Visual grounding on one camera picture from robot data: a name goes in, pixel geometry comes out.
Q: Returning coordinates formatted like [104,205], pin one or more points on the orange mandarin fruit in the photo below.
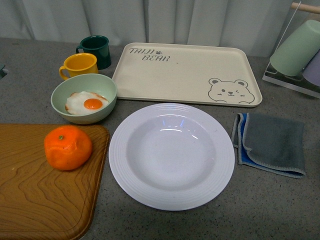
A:
[67,147]

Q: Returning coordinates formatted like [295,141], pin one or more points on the wooden rack handle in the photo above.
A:
[305,8]

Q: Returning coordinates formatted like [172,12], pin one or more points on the light green bowl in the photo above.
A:
[91,82]

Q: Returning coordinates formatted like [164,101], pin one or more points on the beige bear serving tray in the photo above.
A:
[186,74]

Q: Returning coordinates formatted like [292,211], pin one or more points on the white round plate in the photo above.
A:
[171,157]

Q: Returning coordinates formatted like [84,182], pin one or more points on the dark green mug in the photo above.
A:
[98,45]

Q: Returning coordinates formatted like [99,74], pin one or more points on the white curtain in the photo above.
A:
[253,26]

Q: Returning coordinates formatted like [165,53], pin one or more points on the yellow mug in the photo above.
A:
[78,64]

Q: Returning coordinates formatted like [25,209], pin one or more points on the light green cup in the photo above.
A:
[298,49]

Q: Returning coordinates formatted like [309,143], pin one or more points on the grey blue folded cloth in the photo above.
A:
[269,143]

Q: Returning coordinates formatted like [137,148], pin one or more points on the lavender cup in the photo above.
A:
[312,71]

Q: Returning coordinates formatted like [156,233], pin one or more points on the wooden cutting board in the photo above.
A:
[38,202]

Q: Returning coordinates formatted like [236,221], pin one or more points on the green metal sink rack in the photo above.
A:
[3,71]

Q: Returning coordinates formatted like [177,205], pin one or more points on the fake fried egg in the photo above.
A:
[84,103]

